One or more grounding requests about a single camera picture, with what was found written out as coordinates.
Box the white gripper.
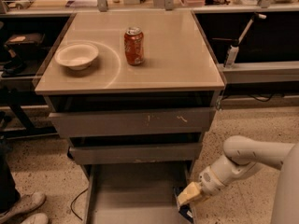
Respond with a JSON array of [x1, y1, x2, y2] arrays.
[[177, 166, 225, 207]]

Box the blue rxbar blueberry bar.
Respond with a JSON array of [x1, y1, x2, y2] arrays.
[[173, 187, 193, 224]]

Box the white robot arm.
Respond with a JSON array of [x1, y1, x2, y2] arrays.
[[174, 135, 299, 224]]

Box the open bottom drawer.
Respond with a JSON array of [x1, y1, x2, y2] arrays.
[[83, 161, 193, 224]]

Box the grey drawer cabinet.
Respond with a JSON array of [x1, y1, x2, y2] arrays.
[[34, 10, 226, 224]]

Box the top grey drawer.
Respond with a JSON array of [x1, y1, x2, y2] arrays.
[[50, 107, 216, 137]]

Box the grey drawer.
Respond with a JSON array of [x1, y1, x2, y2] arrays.
[[50, 107, 216, 137], [70, 142, 202, 164]]

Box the middle grey drawer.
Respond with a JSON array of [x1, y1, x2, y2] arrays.
[[70, 142, 202, 164]]

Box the white shoe lower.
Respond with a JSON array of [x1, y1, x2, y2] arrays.
[[20, 213, 49, 224]]

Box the orange soda can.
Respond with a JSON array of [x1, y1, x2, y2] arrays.
[[124, 27, 144, 65]]

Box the white paper bowl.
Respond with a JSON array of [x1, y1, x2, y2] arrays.
[[54, 43, 99, 71]]

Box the dark trouser leg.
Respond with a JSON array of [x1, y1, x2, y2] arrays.
[[0, 142, 21, 213]]

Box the black item left shelf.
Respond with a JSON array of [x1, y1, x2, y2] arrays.
[[4, 33, 45, 76]]

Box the black floor cable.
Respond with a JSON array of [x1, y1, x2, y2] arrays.
[[69, 187, 90, 221]]

